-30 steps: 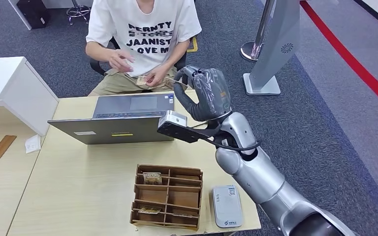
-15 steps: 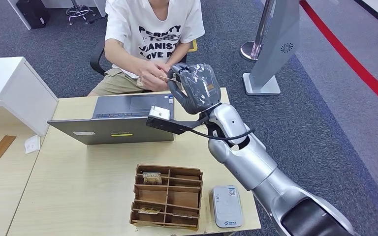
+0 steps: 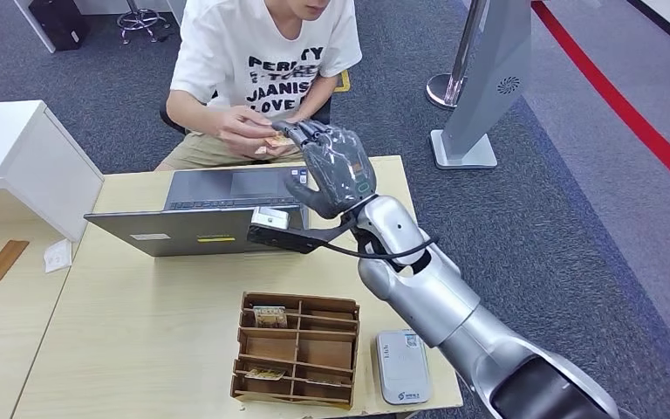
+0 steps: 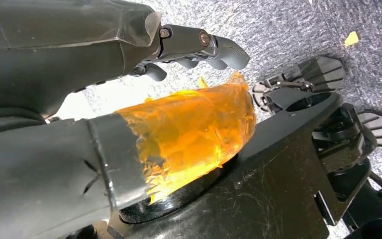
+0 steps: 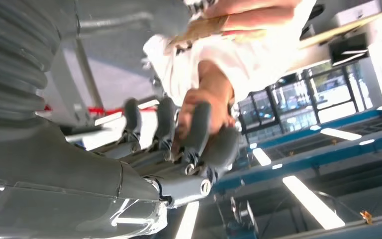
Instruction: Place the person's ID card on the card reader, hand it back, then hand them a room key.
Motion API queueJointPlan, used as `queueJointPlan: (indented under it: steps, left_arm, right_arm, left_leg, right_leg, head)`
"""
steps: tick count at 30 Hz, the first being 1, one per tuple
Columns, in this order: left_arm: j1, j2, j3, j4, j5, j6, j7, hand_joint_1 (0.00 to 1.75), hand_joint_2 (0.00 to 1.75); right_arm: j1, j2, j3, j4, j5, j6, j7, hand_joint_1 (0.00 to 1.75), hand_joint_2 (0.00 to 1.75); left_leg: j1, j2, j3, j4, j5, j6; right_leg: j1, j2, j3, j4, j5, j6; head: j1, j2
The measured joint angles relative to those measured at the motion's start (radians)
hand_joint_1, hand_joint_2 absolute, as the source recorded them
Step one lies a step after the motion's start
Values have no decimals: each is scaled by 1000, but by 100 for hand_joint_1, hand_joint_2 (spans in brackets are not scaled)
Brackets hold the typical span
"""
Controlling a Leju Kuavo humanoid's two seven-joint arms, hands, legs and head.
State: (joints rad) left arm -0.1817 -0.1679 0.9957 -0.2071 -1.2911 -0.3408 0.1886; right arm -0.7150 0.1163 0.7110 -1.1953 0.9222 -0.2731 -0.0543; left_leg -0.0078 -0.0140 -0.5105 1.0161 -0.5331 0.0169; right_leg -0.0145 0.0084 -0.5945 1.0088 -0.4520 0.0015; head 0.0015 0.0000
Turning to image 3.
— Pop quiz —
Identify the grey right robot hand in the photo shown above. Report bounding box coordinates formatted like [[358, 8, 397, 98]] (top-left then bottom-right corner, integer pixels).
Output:
[[271, 118, 379, 222]]

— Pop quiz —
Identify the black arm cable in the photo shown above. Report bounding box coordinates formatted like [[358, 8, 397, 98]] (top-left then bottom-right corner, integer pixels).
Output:
[[322, 234, 441, 261]]

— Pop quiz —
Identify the chrome stool base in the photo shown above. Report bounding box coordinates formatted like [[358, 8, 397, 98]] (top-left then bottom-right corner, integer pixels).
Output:
[[116, 0, 171, 46]]

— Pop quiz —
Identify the person's left hand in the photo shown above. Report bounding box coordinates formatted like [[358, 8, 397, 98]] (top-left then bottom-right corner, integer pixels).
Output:
[[256, 141, 305, 161]]

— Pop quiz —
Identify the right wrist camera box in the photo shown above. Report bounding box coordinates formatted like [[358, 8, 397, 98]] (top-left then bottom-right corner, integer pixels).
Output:
[[246, 206, 359, 256]]

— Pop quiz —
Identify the grey laptop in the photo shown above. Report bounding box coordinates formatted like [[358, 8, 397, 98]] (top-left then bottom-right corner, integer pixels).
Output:
[[84, 166, 311, 258]]

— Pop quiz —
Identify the chrome stanchion post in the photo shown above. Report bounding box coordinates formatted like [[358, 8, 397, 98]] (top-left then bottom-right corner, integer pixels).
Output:
[[425, 0, 489, 112]]

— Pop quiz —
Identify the white desk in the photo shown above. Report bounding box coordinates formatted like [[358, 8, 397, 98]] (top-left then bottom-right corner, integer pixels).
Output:
[[12, 0, 188, 55]]

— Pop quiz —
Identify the black office chair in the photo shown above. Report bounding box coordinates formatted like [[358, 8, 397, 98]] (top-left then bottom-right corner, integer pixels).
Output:
[[158, 69, 336, 135]]

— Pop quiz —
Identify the wooden card organizer box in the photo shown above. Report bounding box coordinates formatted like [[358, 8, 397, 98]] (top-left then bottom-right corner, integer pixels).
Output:
[[229, 291, 361, 410]]

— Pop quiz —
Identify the white cabinet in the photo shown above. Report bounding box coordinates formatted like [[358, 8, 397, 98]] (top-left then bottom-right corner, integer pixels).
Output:
[[0, 100, 105, 244]]

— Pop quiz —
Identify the brown wooden strip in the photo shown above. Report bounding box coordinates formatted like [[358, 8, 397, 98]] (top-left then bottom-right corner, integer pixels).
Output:
[[0, 239, 31, 284]]

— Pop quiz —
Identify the person's right hand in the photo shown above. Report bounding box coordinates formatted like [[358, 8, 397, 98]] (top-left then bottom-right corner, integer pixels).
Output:
[[216, 107, 277, 161]]

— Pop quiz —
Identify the person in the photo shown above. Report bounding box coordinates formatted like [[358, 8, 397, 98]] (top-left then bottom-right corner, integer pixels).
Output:
[[153, 0, 364, 173]]

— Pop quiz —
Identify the grey kiosk stand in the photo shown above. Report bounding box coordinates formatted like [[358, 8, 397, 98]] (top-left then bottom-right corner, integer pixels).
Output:
[[428, 0, 534, 171]]

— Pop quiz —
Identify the white card reader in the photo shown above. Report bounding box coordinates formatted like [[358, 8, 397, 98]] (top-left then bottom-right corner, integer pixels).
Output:
[[375, 329, 434, 406]]

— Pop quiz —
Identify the black computer tower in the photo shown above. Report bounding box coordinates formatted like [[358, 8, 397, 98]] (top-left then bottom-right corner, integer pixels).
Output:
[[28, 0, 90, 52]]

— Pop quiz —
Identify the white paper slip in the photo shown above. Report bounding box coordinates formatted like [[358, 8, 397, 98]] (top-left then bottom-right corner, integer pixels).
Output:
[[43, 238, 74, 275]]

